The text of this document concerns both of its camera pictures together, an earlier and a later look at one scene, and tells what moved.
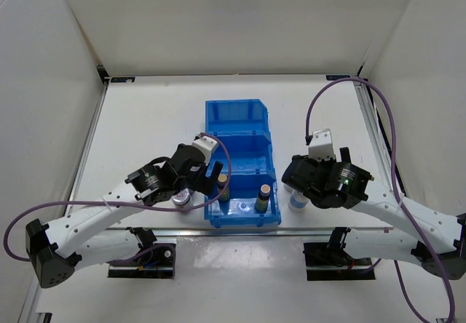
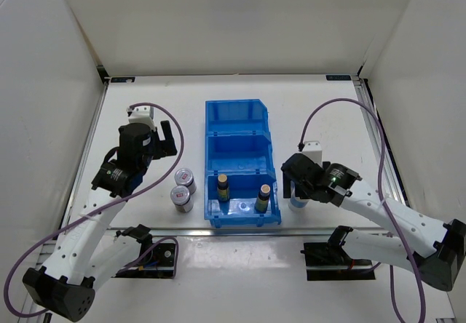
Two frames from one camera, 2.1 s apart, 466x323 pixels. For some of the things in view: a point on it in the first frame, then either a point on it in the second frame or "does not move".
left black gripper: (201, 184) -> (167, 145)
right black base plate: (325, 262) does not move
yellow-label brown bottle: (222, 180) does not move
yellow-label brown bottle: (261, 202) does not move
